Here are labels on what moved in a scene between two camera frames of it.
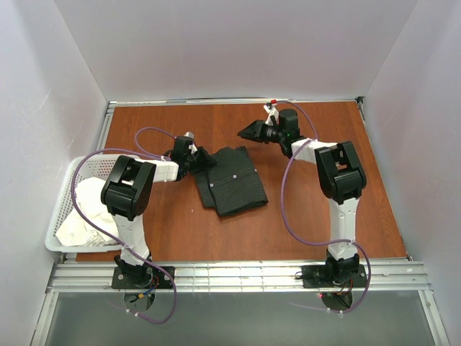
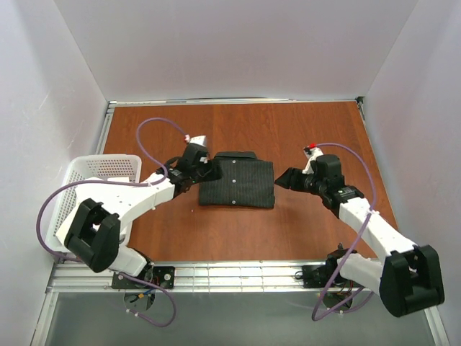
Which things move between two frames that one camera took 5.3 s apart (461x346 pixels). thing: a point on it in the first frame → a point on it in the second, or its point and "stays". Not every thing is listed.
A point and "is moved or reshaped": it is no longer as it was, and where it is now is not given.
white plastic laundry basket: (78, 167) stays
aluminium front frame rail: (395, 277) stays
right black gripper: (261, 130) → (293, 179)
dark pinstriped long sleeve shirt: (233, 184) is moved or reshaped
